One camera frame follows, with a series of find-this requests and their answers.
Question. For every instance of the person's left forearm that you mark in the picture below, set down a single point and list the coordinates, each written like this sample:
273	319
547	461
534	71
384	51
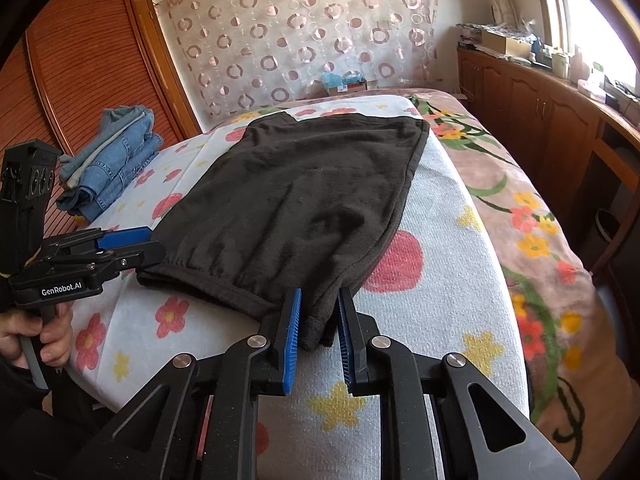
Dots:
15	390

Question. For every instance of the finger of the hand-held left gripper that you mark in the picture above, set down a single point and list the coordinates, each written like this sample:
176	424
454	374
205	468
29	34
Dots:
122	238
140	255

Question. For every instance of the grey-blue folded jeans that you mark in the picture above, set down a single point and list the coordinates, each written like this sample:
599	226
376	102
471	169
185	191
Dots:
82	170

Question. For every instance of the open beige carton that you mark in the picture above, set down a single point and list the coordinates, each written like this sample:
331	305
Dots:
505	45

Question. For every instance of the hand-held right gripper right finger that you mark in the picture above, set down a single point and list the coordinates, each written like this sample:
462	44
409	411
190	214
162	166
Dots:
346	340

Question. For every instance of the small cardboard box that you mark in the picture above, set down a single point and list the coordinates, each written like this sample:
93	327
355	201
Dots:
352	88

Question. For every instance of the wooden slatted wardrobe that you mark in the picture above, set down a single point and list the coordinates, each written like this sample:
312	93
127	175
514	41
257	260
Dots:
90	60

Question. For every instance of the pile of patterned packets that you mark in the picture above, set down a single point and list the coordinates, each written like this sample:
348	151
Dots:
480	30

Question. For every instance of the blue denim folded jeans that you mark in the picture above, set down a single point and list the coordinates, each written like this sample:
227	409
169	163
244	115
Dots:
107	182

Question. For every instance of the circle patterned sheer curtain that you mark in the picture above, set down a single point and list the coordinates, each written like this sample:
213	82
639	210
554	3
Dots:
300	25

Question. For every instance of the wooden framed window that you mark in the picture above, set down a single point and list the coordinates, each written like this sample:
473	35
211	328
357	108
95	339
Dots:
590	25

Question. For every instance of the black pants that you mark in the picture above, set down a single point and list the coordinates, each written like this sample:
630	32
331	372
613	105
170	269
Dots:
300	200

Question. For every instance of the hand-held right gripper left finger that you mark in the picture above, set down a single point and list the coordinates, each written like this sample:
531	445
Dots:
290	340

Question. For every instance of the wooden cabinet row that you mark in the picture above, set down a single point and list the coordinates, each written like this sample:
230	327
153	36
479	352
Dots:
525	95

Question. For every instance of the white jar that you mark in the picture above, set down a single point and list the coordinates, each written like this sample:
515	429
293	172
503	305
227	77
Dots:
560	64

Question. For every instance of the blue plastic bag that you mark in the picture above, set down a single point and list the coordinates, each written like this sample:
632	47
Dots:
332	80

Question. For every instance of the pink floral bed blanket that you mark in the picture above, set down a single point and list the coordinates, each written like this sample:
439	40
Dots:
525	185

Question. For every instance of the person's left hand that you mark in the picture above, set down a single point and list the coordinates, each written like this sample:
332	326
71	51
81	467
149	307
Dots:
55	337

